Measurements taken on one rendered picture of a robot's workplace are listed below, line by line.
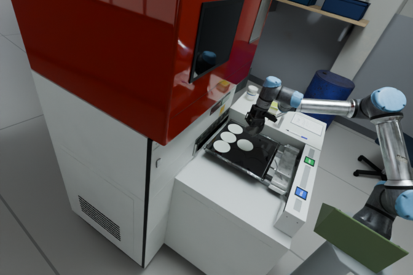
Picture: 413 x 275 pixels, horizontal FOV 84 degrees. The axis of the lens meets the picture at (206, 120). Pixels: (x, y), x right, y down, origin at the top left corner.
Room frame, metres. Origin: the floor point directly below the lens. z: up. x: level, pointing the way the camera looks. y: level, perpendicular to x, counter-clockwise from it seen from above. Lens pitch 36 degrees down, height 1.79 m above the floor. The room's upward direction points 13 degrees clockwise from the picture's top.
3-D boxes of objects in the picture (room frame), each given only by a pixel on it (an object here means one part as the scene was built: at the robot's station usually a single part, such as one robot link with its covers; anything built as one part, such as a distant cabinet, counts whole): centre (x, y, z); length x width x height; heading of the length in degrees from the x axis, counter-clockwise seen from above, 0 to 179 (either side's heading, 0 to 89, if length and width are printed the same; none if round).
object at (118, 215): (1.09, 0.34, 0.41); 0.82 x 0.70 x 0.82; 158
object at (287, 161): (0.97, -0.51, 0.87); 0.36 x 0.08 x 0.03; 158
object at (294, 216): (0.86, -0.57, 0.89); 0.55 x 0.09 x 0.14; 158
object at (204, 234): (1.09, -0.38, 0.41); 0.96 x 0.64 x 0.82; 158
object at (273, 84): (1.03, -0.27, 1.31); 0.09 x 0.08 x 0.11; 71
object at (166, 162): (0.96, 0.02, 1.02); 0.81 x 0.03 x 0.40; 158
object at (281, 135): (1.38, -0.49, 0.89); 0.62 x 0.35 x 0.14; 68
